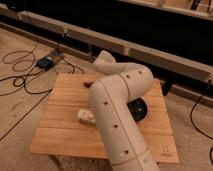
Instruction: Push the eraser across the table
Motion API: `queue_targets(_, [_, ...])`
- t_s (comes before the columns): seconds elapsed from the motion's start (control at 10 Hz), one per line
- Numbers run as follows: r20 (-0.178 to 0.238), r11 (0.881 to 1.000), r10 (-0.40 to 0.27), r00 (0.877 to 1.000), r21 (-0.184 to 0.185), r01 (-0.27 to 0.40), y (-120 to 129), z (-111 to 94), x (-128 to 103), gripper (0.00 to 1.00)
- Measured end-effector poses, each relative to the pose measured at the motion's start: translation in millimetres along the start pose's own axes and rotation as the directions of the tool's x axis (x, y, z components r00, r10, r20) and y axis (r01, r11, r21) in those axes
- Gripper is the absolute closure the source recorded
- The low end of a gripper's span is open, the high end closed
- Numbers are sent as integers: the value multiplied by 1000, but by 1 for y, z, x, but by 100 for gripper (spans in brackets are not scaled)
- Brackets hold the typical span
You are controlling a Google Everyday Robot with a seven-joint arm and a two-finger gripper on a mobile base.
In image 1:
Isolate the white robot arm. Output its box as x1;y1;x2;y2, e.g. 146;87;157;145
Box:
89;50;160;171

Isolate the black cable right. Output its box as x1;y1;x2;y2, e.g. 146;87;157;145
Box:
189;79;213;167

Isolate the blue power adapter box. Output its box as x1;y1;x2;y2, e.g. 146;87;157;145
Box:
36;57;54;71

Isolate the wooden table board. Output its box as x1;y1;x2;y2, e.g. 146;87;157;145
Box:
30;74;179;163

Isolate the long wooden beam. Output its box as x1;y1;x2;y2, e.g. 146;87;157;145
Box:
0;3;213;82

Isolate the black round disc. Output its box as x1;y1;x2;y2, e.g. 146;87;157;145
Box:
127;98;148;121

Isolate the black floor cable left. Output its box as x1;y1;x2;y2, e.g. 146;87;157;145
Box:
0;33;85;142

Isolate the white plastic bottle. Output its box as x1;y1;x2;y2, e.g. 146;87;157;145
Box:
77;109;96;125

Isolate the small brown eraser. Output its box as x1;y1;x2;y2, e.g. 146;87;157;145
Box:
83;82;94;88

